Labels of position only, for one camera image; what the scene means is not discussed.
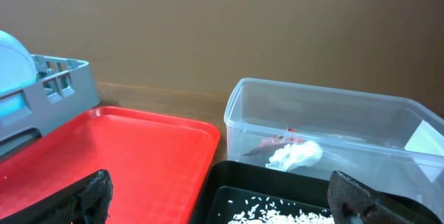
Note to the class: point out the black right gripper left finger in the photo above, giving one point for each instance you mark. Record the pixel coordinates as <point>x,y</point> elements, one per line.
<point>86,201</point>

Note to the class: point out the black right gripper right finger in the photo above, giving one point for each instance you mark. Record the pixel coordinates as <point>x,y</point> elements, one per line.
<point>351,201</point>

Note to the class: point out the white napkin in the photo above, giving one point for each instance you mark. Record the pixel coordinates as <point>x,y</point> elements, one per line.
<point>292,156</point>

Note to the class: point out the rice and food scraps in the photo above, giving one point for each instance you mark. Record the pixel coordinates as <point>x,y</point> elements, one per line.
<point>266,211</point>

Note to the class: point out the red snack wrapper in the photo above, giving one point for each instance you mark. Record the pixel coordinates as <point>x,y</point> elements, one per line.
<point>271,144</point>

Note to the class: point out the large light blue plate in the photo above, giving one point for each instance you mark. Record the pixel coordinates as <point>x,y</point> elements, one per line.
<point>17,65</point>

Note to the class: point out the clear plastic waste bin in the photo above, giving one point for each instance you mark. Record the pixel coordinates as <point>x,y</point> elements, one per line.
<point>390,143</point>

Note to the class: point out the grey dishwasher rack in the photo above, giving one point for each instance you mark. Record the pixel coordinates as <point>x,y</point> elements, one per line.
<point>64,89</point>

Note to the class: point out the black waste tray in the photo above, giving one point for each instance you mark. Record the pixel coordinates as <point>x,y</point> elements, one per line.
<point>233,188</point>

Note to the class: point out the red plastic tray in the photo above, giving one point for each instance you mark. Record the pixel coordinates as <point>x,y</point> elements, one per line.
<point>157,163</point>

